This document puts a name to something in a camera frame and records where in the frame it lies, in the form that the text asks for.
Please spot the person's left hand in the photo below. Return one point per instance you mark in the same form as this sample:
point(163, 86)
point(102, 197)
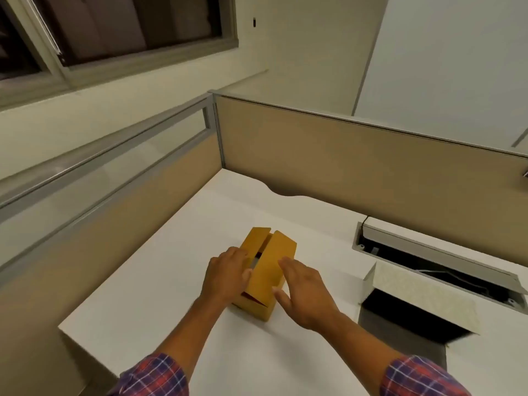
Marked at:
point(225, 276)

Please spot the person's right hand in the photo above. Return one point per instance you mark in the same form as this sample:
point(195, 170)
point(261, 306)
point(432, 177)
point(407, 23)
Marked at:
point(307, 296)

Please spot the brown cardboard box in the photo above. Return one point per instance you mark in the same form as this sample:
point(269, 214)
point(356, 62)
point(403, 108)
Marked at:
point(268, 259)

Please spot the grey leaf-patterned tissue box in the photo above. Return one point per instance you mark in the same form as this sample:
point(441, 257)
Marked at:
point(425, 292)

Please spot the person's left forearm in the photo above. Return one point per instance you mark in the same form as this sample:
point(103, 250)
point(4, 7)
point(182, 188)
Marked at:
point(173, 350)

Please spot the person's right forearm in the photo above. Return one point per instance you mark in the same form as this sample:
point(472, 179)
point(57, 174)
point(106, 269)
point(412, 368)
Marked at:
point(383, 358)

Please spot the beige partition panel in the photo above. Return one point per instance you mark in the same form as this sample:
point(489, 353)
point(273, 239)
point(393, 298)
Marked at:
point(350, 169)

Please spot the beige partition with glass strip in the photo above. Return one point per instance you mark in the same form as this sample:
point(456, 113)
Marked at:
point(82, 210)

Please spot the dark window with grey frame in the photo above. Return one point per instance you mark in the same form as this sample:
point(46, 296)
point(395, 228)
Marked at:
point(103, 32)

